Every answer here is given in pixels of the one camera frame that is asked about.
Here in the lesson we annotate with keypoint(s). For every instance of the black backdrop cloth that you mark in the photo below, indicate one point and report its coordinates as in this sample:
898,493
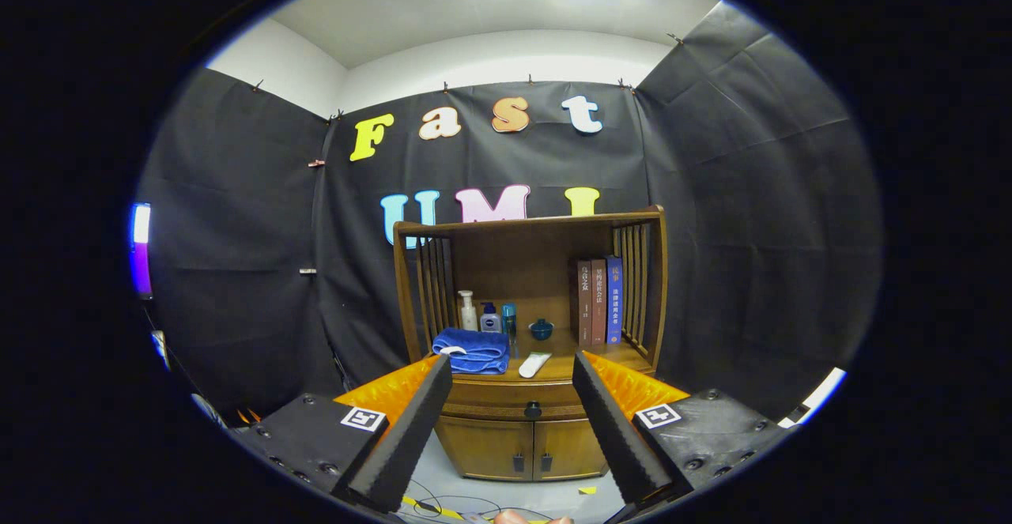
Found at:
237,271

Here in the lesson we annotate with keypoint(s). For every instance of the wooden cabinet door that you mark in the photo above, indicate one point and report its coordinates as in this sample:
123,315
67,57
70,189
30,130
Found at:
486,446
571,449

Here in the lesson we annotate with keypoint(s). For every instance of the teal bottle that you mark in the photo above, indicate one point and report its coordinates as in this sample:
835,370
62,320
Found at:
509,320

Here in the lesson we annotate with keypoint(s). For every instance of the glowing screen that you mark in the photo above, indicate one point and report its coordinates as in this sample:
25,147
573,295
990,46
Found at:
141,247

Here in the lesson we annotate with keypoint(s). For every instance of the white pump bottle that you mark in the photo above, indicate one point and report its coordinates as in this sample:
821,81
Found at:
468,317

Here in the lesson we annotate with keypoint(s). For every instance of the white panel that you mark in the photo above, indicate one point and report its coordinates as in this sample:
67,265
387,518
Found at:
822,393

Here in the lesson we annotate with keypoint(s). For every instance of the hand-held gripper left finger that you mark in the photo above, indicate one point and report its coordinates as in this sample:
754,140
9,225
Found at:
403,433

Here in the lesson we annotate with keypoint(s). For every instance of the dark brown book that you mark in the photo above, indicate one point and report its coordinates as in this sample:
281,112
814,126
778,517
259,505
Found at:
584,303

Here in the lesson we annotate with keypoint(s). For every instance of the wooden cabinet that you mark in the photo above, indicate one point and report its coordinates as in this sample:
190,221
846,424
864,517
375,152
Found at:
514,263

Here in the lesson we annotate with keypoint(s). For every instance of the wooden drawer with black knob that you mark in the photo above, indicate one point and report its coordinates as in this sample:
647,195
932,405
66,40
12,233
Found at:
490,397

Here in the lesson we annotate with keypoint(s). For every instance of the blue book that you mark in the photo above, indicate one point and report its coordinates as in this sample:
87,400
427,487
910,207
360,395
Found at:
614,299

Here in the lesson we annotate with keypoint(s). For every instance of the reddish brown book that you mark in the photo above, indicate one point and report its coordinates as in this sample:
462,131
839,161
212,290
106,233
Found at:
598,303

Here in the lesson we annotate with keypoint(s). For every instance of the blue lidded pot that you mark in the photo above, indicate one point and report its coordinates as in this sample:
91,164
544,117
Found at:
541,331

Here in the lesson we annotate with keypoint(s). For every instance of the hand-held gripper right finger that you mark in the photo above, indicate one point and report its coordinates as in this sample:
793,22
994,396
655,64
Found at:
610,429

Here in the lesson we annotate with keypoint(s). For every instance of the small bottle with blue cap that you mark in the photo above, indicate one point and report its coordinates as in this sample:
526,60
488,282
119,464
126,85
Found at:
490,322

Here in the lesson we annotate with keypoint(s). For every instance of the white tube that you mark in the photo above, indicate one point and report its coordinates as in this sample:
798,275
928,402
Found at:
534,364

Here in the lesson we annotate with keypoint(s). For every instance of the folded blue towel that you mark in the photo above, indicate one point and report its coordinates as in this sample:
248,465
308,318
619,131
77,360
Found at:
474,348

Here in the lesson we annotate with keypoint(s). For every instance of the wooden countertop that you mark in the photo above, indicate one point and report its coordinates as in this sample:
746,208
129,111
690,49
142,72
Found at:
565,366

